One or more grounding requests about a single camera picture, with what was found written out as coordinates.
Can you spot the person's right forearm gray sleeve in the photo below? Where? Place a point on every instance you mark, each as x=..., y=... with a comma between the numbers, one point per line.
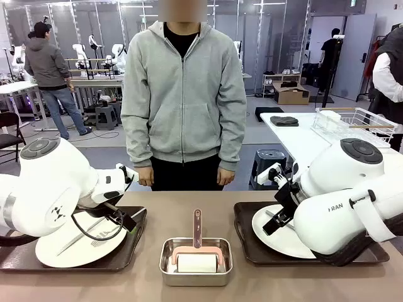
x=135, y=141

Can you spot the white desk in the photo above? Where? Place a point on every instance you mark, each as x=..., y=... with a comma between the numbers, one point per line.
x=15, y=88

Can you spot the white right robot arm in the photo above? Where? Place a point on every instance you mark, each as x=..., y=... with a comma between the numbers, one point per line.
x=340, y=201

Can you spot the person's right hand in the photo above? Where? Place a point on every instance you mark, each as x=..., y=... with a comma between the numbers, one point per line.
x=146, y=176

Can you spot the dark plastic stool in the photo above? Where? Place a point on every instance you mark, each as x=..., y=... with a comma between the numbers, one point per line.
x=267, y=154

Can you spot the brown serving tray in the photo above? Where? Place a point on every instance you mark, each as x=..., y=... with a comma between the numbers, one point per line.
x=245, y=226
x=19, y=256

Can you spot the person in gray hoodie jeans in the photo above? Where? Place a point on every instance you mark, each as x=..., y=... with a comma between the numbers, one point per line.
x=47, y=66

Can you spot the white side table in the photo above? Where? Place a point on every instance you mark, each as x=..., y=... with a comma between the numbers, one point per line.
x=299, y=138

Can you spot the person white sleeves dark vest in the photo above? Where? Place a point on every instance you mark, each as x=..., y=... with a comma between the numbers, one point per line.
x=387, y=78

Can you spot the person in gray zip hoodie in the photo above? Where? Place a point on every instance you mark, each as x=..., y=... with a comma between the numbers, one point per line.
x=182, y=110

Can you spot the folded dark gray cloth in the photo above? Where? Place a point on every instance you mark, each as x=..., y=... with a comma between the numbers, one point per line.
x=283, y=121

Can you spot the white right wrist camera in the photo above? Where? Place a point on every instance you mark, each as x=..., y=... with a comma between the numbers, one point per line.
x=267, y=176

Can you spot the gray plastic stool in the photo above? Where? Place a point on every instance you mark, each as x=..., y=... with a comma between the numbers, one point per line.
x=105, y=111

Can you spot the white round plate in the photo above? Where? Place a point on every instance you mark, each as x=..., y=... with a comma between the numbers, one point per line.
x=78, y=256
x=270, y=242

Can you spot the white shoe rack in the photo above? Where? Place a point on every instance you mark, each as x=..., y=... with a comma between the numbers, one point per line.
x=283, y=75

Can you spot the black flat platform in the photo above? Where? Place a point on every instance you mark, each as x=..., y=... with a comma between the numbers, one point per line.
x=264, y=111

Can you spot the person in black clothes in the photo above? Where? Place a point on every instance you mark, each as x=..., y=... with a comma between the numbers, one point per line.
x=329, y=56

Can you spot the black equipment case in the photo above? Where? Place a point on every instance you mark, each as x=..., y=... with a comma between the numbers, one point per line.
x=311, y=74

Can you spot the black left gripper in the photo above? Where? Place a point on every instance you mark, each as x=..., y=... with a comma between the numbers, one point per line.
x=94, y=207

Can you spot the rectangular steel container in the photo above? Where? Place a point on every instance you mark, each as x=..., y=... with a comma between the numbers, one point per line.
x=195, y=280

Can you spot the open cardboard box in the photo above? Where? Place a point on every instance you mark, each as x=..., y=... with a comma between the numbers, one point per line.
x=292, y=98

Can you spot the clothes rack with red garment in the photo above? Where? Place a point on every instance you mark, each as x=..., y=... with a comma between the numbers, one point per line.
x=371, y=59

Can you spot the person's left forearm gray sleeve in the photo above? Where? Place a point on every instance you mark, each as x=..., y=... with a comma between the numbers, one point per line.
x=231, y=141

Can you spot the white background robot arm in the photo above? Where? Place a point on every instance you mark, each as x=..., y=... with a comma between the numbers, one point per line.
x=17, y=56
x=80, y=53
x=118, y=55

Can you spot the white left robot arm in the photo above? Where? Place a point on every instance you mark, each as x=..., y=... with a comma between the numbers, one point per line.
x=47, y=176

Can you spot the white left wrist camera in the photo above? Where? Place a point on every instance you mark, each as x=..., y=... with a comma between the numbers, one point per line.
x=129, y=172

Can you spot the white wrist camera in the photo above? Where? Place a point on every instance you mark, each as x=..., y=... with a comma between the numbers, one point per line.
x=267, y=176
x=129, y=172

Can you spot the silver fork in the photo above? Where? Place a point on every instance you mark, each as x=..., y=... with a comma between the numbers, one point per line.
x=97, y=236

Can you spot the black pole stand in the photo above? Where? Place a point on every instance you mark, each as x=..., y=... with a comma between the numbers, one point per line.
x=327, y=92

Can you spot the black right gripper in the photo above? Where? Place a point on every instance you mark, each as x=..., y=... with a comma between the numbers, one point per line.
x=288, y=196

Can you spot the black folding chair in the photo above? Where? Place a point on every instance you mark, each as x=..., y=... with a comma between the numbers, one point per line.
x=9, y=141

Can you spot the person's left hand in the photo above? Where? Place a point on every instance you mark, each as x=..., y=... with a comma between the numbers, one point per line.
x=226, y=177

